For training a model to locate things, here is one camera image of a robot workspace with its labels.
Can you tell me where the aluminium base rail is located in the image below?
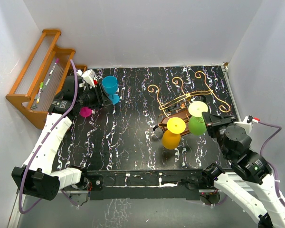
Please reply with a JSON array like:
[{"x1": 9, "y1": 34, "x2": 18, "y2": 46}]
[{"x1": 7, "y1": 171, "x2": 283, "y2": 228}]

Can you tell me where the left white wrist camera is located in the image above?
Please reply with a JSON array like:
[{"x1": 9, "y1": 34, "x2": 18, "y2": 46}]
[{"x1": 76, "y1": 69, "x2": 96, "y2": 87}]

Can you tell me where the purple capped marker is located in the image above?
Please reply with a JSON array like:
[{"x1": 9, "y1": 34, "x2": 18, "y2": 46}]
[{"x1": 49, "y1": 58, "x2": 59, "y2": 76}]

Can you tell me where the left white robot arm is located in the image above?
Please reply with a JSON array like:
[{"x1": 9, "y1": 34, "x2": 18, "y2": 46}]
[{"x1": 11, "y1": 76, "x2": 112, "y2": 200}]

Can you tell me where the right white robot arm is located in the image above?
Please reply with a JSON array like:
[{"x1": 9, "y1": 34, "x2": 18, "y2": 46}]
[{"x1": 201, "y1": 112, "x2": 285, "y2": 228}]

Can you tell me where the orange yellow wine glass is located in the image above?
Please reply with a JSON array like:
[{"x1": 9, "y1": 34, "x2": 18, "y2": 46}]
[{"x1": 161, "y1": 117, "x2": 186, "y2": 150}]

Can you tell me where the wooden tiered shelf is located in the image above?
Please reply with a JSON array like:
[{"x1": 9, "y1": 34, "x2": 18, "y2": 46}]
[{"x1": 6, "y1": 28, "x2": 76, "y2": 130}]

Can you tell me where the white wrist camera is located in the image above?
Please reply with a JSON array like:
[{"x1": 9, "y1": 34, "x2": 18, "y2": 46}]
[
  {"x1": 76, "y1": 69, "x2": 96, "y2": 87},
  {"x1": 234, "y1": 115, "x2": 260, "y2": 134}
]

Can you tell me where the green capped marker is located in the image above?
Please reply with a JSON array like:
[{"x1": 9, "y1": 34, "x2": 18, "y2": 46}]
[{"x1": 36, "y1": 82, "x2": 44, "y2": 104}]

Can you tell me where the blue wine glass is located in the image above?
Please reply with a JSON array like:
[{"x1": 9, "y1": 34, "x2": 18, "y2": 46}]
[{"x1": 101, "y1": 76, "x2": 120, "y2": 105}]

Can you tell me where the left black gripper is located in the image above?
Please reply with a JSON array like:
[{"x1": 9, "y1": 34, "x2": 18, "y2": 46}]
[{"x1": 77, "y1": 83, "x2": 112, "y2": 110}]

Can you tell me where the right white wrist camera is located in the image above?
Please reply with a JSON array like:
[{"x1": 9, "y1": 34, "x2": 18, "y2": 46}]
[{"x1": 234, "y1": 115, "x2": 260, "y2": 134}]

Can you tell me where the gold wire wine glass rack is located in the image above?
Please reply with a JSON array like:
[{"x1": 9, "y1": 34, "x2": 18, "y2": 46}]
[{"x1": 147, "y1": 71, "x2": 231, "y2": 137}]

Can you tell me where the green wine glass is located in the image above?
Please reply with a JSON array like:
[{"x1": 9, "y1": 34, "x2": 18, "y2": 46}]
[{"x1": 188, "y1": 101, "x2": 208, "y2": 135}]

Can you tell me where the magenta wine glass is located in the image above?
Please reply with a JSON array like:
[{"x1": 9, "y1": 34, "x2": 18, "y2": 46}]
[{"x1": 79, "y1": 107, "x2": 93, "y2": 118}]

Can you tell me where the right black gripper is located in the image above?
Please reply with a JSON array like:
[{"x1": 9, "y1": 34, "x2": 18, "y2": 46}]
[{"x1": 201, "y1": 112, "x2": 236, "y2": 159}]

